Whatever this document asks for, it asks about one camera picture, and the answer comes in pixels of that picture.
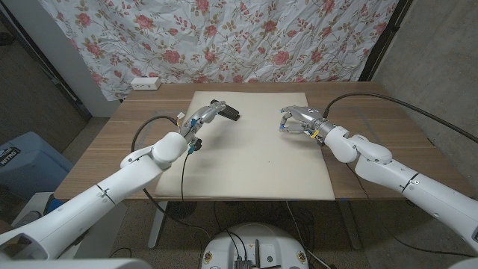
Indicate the white and blue floor pad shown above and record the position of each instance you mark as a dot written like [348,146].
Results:
[35,200]

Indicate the wooden table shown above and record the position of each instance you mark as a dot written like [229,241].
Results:
[112,123]

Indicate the black stapler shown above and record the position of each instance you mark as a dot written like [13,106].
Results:
[232,113]

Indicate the white left shoulder cover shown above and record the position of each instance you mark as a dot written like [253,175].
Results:
[74,264]

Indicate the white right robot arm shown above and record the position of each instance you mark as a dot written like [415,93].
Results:
[373,157]

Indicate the black backdrop pole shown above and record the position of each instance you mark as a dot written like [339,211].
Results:
[384,37]

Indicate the floral rose backdrop cloth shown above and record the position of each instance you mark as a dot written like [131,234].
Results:
[224,37]

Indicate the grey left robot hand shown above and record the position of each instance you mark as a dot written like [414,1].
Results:
[201,116]

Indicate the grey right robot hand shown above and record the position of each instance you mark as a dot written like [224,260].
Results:
[306,117]

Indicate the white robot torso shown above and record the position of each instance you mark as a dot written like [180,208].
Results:
[257,239]

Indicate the blue storage bin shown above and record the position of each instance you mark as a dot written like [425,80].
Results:
[30,164]

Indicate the white right shoulder cover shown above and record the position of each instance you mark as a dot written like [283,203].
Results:
[465,264]

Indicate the white power strip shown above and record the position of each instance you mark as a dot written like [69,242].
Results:
[145,83]

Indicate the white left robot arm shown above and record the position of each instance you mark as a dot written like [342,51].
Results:
[112,183]

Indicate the black round floor disc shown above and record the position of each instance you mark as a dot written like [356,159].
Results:
[182,210]

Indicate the beige foam mat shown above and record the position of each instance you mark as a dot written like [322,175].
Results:
[242,164]

